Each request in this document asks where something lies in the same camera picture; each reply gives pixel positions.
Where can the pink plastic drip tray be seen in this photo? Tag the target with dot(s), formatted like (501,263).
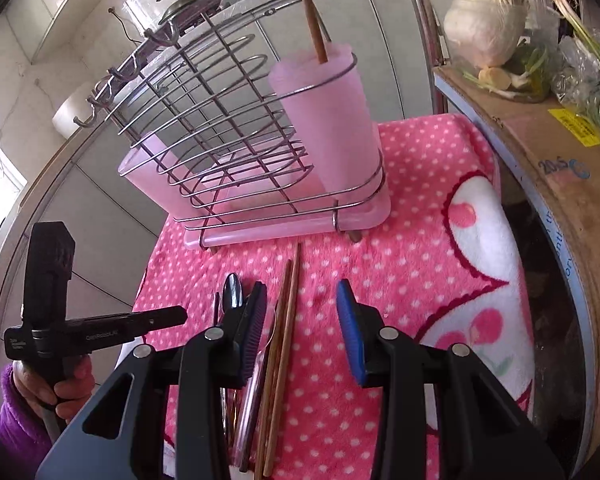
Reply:
(280,225)

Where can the clear plastic container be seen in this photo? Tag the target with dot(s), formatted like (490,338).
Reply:
(540,75)

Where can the brown cardboard sheet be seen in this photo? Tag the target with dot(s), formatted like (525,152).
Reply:
(540,130)

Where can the wooden chopstick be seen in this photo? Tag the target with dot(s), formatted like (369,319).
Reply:
(289,320)
(310,15)
(280,340)

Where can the wide pink plastic cup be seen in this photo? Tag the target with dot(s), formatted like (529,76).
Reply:
(147,170)

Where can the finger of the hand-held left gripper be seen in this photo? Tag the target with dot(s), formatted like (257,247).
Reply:
(160,317)

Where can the white rice cooker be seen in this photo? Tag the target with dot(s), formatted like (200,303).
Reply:
(72,112)

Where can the green onions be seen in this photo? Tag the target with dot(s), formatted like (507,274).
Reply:
(580,25)

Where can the napa cabbage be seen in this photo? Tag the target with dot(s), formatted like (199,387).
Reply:
(485,20)

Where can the tall pink plastic cup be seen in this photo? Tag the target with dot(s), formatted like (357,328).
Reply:
(325,120)

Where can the person's left forearm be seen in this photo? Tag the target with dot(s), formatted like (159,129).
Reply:
(22,430)

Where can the clear plastic spoon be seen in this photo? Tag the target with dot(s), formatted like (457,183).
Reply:
(250,410)

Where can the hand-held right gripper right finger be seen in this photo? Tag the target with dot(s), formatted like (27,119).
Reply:
(350,330)

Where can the pink polka dot blanket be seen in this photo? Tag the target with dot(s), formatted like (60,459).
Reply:
(380,240)

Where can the metal shelf rack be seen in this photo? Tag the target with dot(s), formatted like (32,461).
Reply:
(430,35)

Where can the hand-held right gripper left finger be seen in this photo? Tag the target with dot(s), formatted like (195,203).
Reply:
(252,325)

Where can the person's left hand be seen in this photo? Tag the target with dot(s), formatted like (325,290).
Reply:
(75,385)

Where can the ginger piece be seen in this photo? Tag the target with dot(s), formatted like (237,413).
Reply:
(495,78)

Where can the slim black utensil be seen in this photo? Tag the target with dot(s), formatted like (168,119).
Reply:
(216,307)

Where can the black metal spoon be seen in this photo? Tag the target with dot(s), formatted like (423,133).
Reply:
(232,290)

